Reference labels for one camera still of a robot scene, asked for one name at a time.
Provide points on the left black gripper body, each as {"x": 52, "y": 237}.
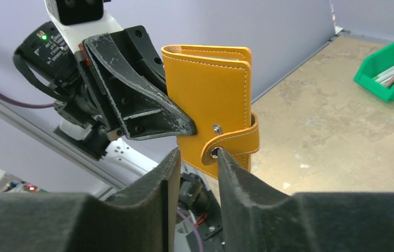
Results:
{"x": 46, "y": 62}

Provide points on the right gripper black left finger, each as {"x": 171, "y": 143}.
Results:
{"x": 141, "y": 219}

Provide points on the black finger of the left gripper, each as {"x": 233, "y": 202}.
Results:
{"x": 138, "y": 109}
{"x": 136, "y": 46}

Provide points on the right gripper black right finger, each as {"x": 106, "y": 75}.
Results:
{"x": 258, "y": 217}

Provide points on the orange card holder wallet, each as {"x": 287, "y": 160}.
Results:
{"x": 212, "y": 85}

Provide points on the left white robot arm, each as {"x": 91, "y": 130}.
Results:
{"x": 96, "y": 145}

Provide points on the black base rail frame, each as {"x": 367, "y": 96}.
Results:
{"x": 199, "y": 224}

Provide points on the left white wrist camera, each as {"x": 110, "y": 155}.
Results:
{"x": 77, "y": 20}

